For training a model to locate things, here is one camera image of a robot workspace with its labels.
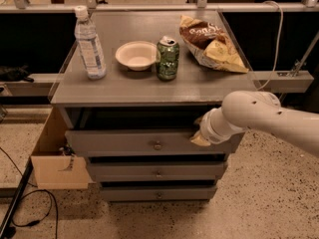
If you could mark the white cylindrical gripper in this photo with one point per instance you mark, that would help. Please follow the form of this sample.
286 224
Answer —
207 128

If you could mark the grey top drawer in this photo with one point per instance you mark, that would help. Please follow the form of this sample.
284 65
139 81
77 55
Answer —
136 142

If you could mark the grey drawer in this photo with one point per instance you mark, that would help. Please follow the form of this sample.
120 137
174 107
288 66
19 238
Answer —
120 194
136 142
156 171

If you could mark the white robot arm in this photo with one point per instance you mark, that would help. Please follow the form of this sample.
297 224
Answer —
244 110

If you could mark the grey drawer cabinet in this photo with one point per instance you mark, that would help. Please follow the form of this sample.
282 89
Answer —
124 99

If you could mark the grey middle drawer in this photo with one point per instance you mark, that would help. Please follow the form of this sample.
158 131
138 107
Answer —
156 171

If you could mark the grey bottom drawer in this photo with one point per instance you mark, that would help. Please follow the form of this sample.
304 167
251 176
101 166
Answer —
120 194

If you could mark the green soda can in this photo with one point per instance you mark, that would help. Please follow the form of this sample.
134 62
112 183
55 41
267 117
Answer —
167 58

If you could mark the brown yellow chip bag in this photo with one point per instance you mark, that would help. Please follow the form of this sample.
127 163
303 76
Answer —
210 45

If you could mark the white paper bowl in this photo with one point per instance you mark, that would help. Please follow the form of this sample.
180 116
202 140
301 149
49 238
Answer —
137 55

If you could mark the clear plastic water bottle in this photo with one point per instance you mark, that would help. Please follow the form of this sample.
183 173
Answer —
89 44

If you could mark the cardboard box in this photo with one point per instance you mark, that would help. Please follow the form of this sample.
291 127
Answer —
52 169

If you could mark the black object on ledge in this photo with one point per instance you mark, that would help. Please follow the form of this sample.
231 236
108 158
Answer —
15 74

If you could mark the metal railing frame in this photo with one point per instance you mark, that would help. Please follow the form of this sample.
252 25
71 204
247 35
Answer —
159 4

